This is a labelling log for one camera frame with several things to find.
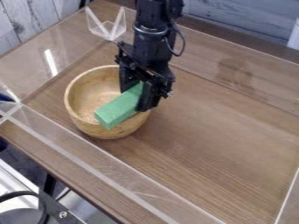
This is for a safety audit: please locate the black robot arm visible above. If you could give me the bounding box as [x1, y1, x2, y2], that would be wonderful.
[116, 0, 185, 112]

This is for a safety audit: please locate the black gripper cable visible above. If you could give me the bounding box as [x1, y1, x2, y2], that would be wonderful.
[164, 23, 187, 58]

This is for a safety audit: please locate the black metal table leg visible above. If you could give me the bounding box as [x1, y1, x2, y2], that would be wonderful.
[42, 174, 57, 196]

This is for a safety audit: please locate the brown wooden bowl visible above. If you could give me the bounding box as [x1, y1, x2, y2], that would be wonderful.
[64, 65, 149, 139]

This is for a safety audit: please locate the clear acrylic front wall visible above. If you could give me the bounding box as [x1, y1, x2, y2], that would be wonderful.
[0, 85, 224, 224]

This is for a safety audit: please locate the green rectangular block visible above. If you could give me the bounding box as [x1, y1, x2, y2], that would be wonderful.
[94, 83, 142, 130]

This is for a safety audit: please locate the clear acrylic corner bracket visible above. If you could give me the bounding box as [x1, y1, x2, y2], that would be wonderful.
[85, 7, 126, 41]

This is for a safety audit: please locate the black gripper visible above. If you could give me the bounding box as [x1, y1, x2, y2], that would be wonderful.
[116, 27, 174, 112]

